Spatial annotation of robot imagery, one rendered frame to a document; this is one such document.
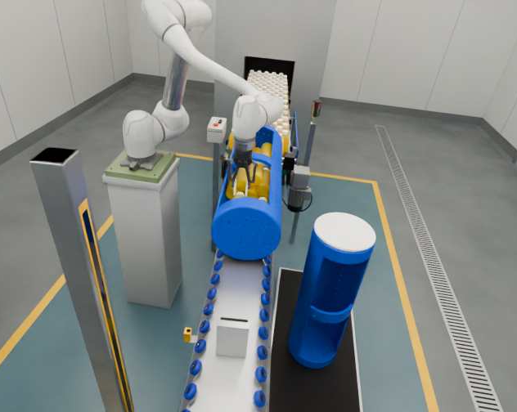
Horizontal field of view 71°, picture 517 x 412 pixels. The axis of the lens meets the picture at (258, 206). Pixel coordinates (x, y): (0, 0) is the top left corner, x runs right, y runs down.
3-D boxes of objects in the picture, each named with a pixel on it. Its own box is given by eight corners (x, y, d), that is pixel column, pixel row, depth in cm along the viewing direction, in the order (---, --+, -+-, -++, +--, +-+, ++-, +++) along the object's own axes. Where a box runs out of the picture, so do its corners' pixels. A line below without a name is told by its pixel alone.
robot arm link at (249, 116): (247, 142, 142) (266, 133, 151) (250, 103, 133) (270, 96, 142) (226, 134, 147) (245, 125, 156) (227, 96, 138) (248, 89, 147)
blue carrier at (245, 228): (205, 253, 153) (216, 199, 137) (231, 159, 225) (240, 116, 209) (271, 267, 155) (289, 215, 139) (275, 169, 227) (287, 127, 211)
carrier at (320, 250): (278, 338, 217) (307, 378, 198) (300, 222, 167) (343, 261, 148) (314, 320, 230) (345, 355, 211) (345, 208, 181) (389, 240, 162)
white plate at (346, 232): (302, 221, 166) (302, 223, 167) (343, 257, 148) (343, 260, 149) (345, 206, 180) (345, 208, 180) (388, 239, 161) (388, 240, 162)
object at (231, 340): (215, 355, 119) (216, 325, 110) (217, 344, 122) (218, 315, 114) (245, 358, 119) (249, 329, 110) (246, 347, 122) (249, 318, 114)
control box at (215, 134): (206, 142, 235) (206, 127, 229) (212, 130, 252) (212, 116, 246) (222, 144, 235) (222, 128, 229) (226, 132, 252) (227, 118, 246)
